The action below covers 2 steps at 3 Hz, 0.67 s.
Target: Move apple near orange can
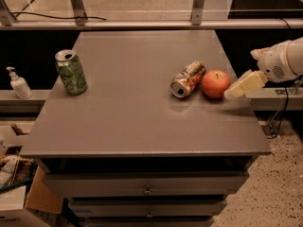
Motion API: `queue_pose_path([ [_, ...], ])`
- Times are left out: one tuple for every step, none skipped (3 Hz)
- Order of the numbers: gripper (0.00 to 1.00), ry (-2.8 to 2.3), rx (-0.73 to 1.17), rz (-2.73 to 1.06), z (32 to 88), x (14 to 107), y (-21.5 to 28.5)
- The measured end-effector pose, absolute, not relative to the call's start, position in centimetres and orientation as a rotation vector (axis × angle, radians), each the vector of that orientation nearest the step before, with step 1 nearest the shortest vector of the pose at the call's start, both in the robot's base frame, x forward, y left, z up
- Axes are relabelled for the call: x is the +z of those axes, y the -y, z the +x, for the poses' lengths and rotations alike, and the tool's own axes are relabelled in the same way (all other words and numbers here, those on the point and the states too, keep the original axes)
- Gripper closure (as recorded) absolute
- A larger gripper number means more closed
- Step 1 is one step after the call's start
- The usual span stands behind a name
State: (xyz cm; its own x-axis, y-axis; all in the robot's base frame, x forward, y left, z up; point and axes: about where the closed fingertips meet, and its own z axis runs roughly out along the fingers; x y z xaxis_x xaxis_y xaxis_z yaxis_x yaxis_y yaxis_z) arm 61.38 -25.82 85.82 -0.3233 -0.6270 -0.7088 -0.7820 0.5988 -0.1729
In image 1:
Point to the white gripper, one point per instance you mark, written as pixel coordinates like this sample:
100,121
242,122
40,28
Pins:
274,63

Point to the red apple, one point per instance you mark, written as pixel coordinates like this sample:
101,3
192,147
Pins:
215,83

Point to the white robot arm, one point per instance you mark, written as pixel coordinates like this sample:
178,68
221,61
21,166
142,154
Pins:
278,63

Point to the orange soda can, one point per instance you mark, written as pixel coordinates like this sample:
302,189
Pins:
185,82

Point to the green soda can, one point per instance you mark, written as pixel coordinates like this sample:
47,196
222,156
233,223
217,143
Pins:
70,71

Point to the grey drawer cabinet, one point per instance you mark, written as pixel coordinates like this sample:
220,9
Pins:
127,153

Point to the white pump bottle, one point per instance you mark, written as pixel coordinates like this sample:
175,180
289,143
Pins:
19,84

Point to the cardboard box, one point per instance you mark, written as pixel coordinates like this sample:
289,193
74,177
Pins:
41,198

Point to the white box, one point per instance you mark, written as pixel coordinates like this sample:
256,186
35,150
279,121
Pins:
14,214

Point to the metal railing frame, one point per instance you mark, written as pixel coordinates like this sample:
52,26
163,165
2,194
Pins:
149,14

